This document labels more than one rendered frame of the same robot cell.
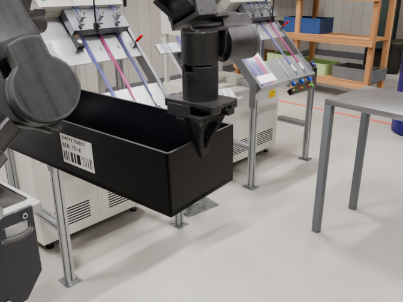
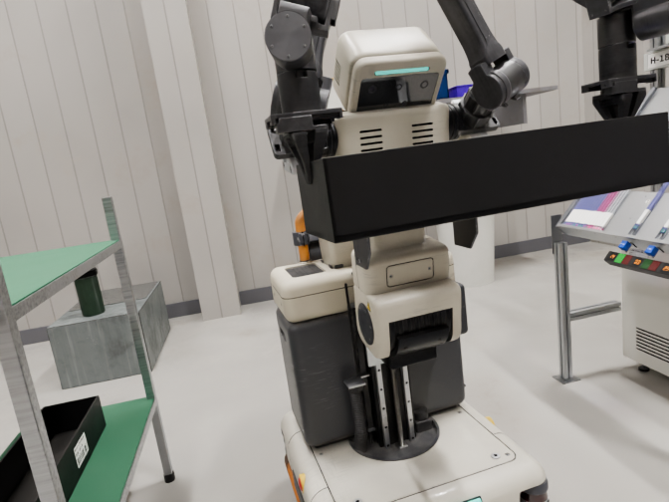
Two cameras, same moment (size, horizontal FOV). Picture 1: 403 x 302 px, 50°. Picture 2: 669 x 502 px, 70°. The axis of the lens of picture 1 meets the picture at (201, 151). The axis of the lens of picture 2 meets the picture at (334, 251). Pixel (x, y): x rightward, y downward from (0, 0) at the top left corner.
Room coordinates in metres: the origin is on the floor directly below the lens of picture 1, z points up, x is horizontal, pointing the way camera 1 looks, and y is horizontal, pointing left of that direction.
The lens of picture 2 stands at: (1.11, -0.56, 1.13)
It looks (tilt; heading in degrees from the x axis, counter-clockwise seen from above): 11 degrees down; 126
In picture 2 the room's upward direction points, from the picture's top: 8 degrees counter-clockwise
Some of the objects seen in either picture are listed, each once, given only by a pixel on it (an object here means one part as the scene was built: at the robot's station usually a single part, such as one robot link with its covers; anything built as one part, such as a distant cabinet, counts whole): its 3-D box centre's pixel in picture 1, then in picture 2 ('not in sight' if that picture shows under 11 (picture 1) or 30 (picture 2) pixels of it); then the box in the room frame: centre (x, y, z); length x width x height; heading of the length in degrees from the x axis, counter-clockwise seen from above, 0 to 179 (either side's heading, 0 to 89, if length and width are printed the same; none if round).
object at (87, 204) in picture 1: (65, 167); not in sight; (2.45, 0.83, 0.31); 0.70 x 0.65 x 0.62; 137
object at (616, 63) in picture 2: not in sight; (617, 68); (1.03, 0.44, 1.21); 0.10 x 0.07 x 0.07; 51
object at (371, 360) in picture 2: not in sight; (423, 321); (0.57, 0.53, 0.68); 0.28 x 0.27 x 0.25; 51
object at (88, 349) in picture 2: not in sight; (99, 302); (-2.01, 1.02, 0.40); 0.83 x 0.66 x 0.80; 136
